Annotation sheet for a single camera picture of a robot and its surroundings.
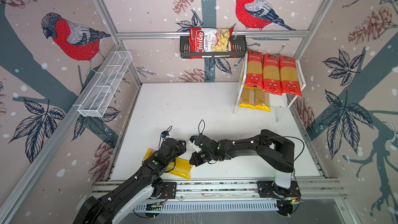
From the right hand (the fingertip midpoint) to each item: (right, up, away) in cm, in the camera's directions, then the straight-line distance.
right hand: (188, 167), depth 81 cm
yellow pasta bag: (+40, +36, +7) cm, 54 cm away
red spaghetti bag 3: (+50, +45, -8) cm, 67 cm away
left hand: (-3, +11, +3) cm, 12 cm away
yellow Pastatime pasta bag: (-4, +1, -3) cm, 5 cm away
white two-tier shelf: (+56, +33, +9) cm, 66 cm away
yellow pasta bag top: (+34, +37, +8) cm, 51 cm away
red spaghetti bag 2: (+41, +46, -7) cm, 63 cm away
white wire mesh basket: (-43, +37, -8) cm, 57 cm away
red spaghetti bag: (+34, +49, -5) cm, 60 cm away
